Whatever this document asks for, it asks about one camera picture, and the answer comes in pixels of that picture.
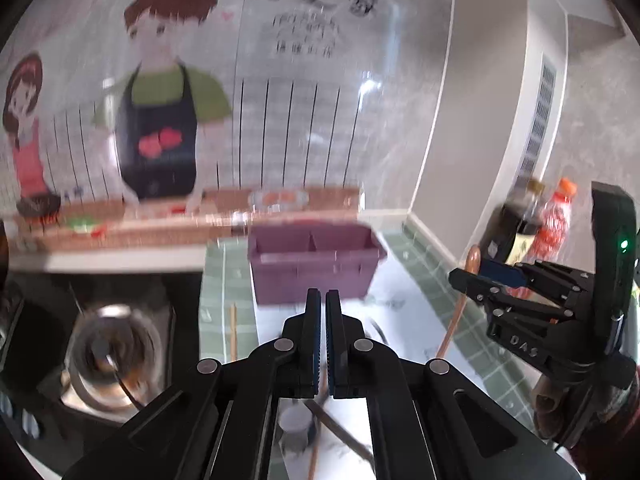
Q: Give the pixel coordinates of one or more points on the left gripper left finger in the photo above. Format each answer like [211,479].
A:
[300,370]

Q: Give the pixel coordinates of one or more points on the gas stove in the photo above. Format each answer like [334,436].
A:
[39,405]

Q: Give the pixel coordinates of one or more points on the wooden chopstick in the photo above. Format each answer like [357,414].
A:
[233,336]

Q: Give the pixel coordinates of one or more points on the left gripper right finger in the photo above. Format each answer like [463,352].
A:
[350,371]

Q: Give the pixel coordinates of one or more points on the steel pot on stove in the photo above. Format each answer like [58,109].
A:
[115,357]

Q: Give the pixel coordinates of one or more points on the red orange-capped bottle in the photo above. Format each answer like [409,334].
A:
[555,225]

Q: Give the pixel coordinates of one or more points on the dark soy sauce bottle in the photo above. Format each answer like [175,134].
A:
[513,226]

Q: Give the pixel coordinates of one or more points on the green tiled mat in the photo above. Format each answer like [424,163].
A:
[227,278]

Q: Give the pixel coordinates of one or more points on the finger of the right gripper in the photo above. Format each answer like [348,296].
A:
[473,285]
[500,272]

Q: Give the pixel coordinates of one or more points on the brown wooden spoon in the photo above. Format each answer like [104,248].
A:
[472,265]

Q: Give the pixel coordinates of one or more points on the purple plastic utensil holder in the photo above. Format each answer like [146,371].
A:
[289,259]

